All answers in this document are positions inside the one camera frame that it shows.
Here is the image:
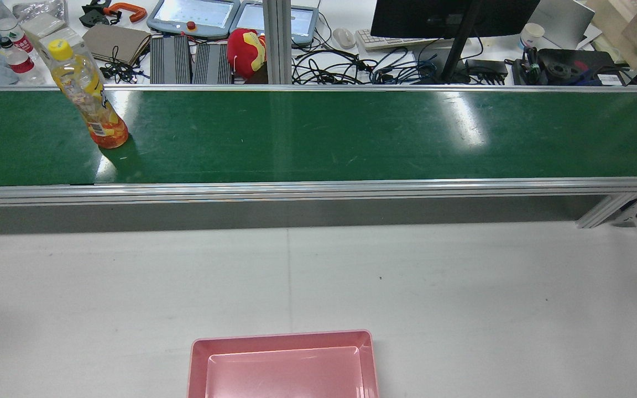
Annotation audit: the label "brown notebook folder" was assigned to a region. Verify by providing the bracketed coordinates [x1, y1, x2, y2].
[82, 24, 152, 66]

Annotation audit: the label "clear plastic bag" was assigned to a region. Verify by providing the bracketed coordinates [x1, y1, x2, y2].
[12, 0, 69, 27]

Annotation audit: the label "grey teach pendant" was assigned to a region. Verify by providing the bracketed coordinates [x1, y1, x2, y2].
[147, 0, 241, 40]
[230, 0, 320, 47]

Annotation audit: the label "black round device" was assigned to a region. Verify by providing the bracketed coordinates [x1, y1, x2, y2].
[512, 48, 619, 86]

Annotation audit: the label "white keyboard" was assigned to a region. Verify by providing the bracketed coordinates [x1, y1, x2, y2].
[356, 29, 453, 52]

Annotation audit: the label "black monitor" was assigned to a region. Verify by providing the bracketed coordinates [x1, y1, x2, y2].
[370, 0, 541, 84]

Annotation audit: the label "water bottle red label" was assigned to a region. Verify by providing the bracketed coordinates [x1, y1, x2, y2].
[0, 37, 46, 85]
[0, 0, 35, 54]

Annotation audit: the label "tangled black blue cables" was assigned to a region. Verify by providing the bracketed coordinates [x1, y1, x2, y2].
[292, 46, 447, 85]

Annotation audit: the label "red plush toy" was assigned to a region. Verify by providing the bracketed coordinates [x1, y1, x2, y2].
[227, 29, 268, 80]

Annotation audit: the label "white round jar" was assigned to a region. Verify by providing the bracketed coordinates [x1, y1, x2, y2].
[520, 23, 546, 51]

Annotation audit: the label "silver laptop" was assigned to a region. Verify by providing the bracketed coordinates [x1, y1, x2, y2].
[529, 0, 596, 50]

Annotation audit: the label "grey computer mouse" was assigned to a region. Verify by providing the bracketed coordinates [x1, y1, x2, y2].
[332, 28, 357, 50]

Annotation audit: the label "orange juice bottle yellow cap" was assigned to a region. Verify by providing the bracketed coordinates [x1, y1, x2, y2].
[48, 39, 129, 149]

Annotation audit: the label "aluminium conveyor leg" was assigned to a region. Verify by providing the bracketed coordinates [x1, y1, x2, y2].
[575, 193, 637, 229]

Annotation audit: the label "coiled black cable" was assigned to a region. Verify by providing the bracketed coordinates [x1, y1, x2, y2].
[99, 46, 143, 84]

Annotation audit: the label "cardboard boxes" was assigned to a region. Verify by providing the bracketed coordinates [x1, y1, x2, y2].
[587, 0, 637, 70]

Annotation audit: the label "pink plastic basket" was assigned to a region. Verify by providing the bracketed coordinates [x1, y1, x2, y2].
[187, 330, 380, 398]

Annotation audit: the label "orange and black clamp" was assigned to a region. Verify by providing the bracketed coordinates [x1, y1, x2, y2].
[80, 0, 148, 28]

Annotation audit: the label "green conveyor belt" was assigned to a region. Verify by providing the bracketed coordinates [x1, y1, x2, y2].
[0, 85, 637, 208]

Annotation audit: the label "black ribbed heat-sink box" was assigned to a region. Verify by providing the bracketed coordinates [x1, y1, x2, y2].
[193, 43, 235, 85]
[150, 35, 192, 85]

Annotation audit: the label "aluminium profile post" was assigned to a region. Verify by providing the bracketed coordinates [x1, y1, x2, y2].
[263, 0, 293, 85]

